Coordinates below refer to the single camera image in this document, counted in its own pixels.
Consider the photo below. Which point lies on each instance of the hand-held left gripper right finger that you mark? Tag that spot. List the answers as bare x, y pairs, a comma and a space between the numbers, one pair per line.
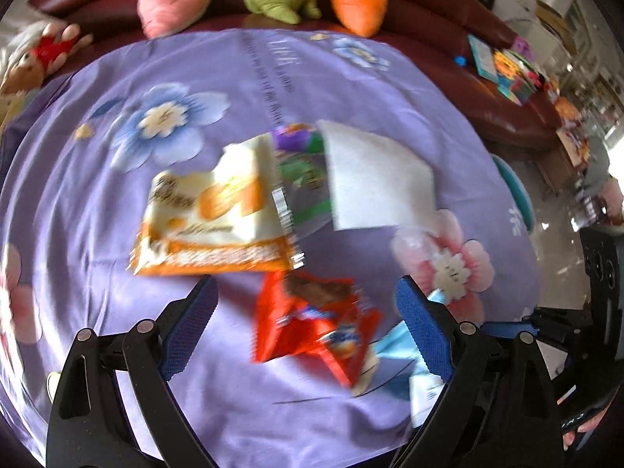
421, 326

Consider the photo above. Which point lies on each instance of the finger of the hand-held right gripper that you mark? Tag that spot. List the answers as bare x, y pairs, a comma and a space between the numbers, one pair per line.
560, 326

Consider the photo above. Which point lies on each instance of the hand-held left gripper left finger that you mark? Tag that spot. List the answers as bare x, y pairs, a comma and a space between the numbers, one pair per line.
190, 326

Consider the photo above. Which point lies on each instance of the red snack wrapper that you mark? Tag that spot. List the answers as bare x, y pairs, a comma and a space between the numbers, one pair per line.
292, 321

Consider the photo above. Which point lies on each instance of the teal waste bin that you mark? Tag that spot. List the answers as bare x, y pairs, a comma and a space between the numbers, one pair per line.
516, 190

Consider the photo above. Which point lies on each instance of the purple egg toy with dog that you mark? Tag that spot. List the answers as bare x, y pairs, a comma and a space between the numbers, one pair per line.
295, 139

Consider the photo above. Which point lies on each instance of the person's right hand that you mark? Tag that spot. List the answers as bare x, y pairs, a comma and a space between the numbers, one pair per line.
587, 424

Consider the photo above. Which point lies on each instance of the light blue and white wrapper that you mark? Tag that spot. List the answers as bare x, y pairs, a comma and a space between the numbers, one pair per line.
390, 346

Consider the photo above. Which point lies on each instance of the orange and white snack packet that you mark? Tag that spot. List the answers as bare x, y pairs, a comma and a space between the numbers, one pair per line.
204, 224

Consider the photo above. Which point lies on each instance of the purple floral tablecloth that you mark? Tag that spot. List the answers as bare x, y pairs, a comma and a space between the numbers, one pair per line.
122, 204

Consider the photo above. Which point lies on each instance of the small green and white lid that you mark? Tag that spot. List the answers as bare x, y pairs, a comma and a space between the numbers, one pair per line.
52, 382

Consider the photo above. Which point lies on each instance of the wooden side table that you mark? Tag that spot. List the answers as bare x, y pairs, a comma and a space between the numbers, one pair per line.
570, 156

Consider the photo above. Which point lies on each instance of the white square sheet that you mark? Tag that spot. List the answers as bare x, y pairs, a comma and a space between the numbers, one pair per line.
375, 180

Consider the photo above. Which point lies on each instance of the small blue toy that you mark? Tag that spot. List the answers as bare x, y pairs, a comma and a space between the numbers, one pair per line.
460, 61

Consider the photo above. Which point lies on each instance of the pink toy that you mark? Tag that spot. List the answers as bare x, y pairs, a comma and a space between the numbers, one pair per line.
521, 45

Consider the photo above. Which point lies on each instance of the children's picture book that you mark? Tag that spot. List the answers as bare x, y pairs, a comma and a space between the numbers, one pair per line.
483, 58

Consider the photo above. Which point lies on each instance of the dark red leather sofa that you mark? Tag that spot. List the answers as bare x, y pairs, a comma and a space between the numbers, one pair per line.
438, 24

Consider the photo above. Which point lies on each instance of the teddy bear in red shirt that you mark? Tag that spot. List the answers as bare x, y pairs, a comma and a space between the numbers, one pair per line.
44, 56

